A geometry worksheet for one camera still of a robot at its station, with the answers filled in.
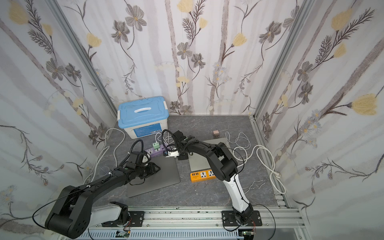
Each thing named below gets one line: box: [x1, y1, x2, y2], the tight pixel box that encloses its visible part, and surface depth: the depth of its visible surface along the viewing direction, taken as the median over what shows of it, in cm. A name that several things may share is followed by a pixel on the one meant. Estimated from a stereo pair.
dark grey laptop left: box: [127, 156, 181, 198], surface depth 89 cm
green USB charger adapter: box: [152, 142, 160, 150], surface depth 97 cm
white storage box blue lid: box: [117, 96, 169, 139], surface depth 101 cm
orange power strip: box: [190, 169, 217, 183], surface depth 88 cm
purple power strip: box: [145, 144, 166, 158], surface depth 100 cm
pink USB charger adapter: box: [213, 130, 220, 138], surface depth 110 cm
